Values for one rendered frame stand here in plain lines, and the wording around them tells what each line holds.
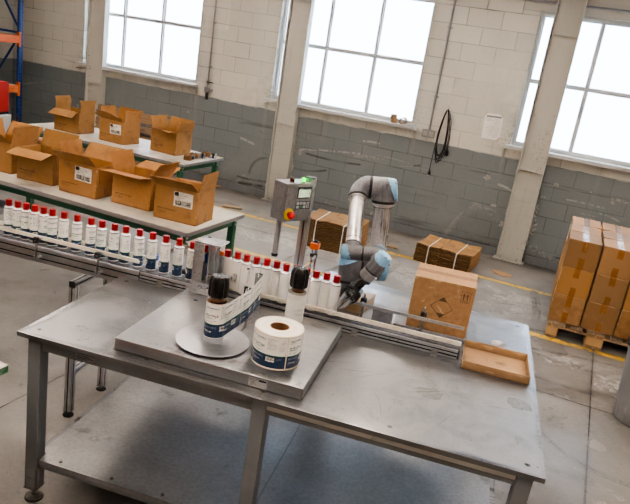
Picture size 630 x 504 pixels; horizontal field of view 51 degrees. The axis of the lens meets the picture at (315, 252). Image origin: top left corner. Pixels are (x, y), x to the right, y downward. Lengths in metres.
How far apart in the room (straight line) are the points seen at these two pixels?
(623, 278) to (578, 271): 0.35
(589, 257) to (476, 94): 2.98
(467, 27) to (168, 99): 4.31
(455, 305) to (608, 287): 2.96
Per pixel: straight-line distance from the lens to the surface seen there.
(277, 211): 3.21
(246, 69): 9.34
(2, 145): 5.86
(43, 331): 2.97
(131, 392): 3.74
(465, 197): 8.40
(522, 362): 3.35
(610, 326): 6.24
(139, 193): 5.04
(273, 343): 2.61
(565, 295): 6.16
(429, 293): 3.32
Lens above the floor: 2.11
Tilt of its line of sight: 17 degrees down
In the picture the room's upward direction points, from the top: 9 degrees clockwise
